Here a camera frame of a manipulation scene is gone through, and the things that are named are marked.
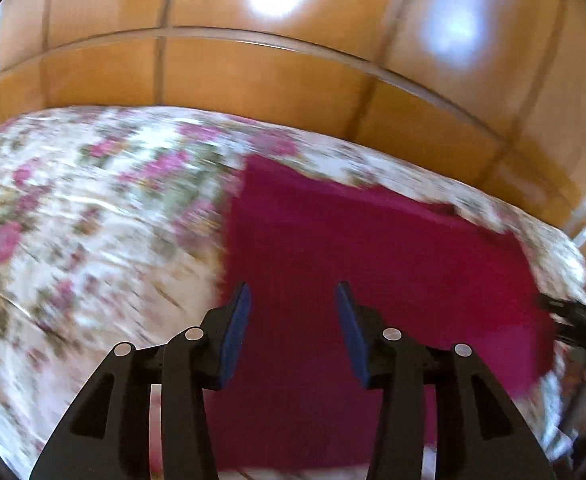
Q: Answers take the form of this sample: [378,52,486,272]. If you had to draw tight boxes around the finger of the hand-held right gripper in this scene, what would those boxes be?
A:
[537,294,586,343]

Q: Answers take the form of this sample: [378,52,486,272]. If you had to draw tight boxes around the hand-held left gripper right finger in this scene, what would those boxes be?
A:
[335,281,558,480]

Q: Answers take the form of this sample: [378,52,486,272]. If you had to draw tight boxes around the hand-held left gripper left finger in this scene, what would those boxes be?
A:
[30,281,253,480]

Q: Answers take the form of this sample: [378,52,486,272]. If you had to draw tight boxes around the maroon embroidered sweater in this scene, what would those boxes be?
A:
[200,152,560,476]

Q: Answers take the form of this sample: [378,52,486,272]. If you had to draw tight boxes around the floral bedspread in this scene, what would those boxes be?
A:
[0,105,586,480]

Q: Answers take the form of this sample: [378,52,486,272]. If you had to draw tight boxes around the wooden headboard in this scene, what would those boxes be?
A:
[0,0,586,233]

